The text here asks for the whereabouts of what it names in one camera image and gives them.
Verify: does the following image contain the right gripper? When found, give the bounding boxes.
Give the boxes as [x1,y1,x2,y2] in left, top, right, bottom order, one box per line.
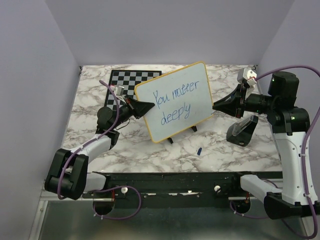
[213,82,277,118]

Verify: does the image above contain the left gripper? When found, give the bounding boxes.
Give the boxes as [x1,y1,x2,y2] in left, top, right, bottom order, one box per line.
[111,94,155,129]

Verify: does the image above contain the yellow framed whiteboard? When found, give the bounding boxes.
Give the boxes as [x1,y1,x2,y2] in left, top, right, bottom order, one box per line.
[134,61,213,143]

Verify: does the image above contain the blue marker cap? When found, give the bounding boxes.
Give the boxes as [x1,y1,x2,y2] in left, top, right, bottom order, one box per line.
[197,147,202,156]

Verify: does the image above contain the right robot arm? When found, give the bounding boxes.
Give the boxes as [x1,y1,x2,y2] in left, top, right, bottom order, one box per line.
[212,68,320,220]

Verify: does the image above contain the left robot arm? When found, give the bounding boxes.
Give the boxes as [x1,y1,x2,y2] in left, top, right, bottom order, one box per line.
[44,96,155,200]

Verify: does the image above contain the black eraser holder stand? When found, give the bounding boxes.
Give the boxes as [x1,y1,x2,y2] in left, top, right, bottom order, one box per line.
[226,115,259,147]

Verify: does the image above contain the black white chessboard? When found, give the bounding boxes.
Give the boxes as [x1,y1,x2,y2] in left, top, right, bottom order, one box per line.
[108,69,162,100]

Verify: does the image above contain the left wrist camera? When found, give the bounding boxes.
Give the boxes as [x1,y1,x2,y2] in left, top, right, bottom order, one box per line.
[113,85,126,103]

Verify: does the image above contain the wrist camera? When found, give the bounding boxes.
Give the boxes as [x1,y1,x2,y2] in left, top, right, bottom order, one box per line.
[237,67,257,99]
[113,85,126,103]

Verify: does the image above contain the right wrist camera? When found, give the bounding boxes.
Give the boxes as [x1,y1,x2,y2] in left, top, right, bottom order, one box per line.
[237,67,257,99]

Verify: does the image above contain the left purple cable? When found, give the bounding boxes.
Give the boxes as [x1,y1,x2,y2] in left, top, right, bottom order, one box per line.
[57,79,121,200]

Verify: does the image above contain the black wire board easel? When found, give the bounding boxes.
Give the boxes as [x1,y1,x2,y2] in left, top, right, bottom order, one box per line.
[167,125,198,144]

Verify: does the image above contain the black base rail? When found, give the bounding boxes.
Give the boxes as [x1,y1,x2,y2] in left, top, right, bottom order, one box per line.
[82,172,283,210]

